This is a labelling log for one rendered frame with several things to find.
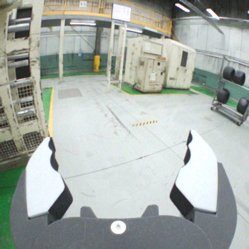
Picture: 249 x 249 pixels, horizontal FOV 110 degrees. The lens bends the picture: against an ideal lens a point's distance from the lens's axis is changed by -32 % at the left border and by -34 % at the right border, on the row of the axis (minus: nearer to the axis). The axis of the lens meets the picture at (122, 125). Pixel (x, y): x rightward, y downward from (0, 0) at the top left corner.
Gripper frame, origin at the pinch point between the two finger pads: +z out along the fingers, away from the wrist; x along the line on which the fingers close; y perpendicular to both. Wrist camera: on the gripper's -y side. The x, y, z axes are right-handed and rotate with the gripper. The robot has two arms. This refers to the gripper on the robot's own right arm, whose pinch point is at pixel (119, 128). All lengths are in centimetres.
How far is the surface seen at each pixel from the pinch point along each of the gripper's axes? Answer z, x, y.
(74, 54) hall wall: 913, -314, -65
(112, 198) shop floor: 49, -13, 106
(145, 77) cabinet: 411, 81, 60
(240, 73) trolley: 276, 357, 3
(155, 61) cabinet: 424, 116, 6
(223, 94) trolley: 311, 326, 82
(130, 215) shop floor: 31, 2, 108
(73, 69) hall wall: 911, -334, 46
